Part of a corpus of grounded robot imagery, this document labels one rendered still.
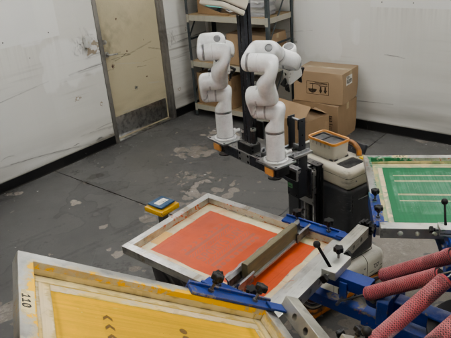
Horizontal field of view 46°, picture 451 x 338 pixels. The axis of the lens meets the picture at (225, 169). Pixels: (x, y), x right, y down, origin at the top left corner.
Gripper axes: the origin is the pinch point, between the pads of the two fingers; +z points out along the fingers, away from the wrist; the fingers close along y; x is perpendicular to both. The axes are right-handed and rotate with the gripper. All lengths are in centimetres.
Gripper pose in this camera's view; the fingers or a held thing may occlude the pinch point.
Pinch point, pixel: (293, 84)
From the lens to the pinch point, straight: 297.7
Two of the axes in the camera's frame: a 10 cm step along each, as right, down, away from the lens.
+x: -6.3, -5.6, 5.4
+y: 7.6, -6.1, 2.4
